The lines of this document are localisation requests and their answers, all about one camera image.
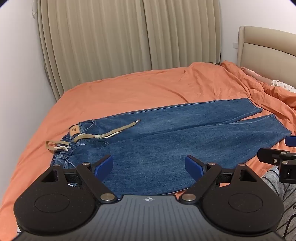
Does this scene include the beige pleated curtain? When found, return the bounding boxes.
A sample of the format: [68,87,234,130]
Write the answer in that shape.
[37,0,152,102]
[143,0,223,70]

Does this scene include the grey patterned cloth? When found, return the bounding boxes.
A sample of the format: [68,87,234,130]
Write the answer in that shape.
[260,165,296,241]

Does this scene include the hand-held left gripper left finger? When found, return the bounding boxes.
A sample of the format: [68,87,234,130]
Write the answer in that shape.
[40,155,118,204]

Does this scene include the orange bed sheet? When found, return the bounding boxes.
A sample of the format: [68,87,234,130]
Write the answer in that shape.
[0,66,278,241]

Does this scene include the orange duvet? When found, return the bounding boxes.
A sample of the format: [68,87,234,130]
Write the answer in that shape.
[185,61,296,151]

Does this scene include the white printed cloth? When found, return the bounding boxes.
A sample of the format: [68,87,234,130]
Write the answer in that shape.
[271,80,296,93]

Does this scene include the tan fabric belt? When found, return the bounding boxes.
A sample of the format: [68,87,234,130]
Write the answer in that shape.
[46,120,141,152]

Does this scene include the beige padded headboard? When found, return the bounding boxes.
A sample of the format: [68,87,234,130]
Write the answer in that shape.
[236,25,296,90]

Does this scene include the black cable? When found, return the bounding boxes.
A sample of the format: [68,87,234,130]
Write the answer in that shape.
[285,212,296,240]

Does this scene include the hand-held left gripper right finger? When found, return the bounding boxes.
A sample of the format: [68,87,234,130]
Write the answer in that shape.
[179,155,261,204]

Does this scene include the blue denim pants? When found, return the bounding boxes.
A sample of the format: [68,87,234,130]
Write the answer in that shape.
[50,98,292,197]

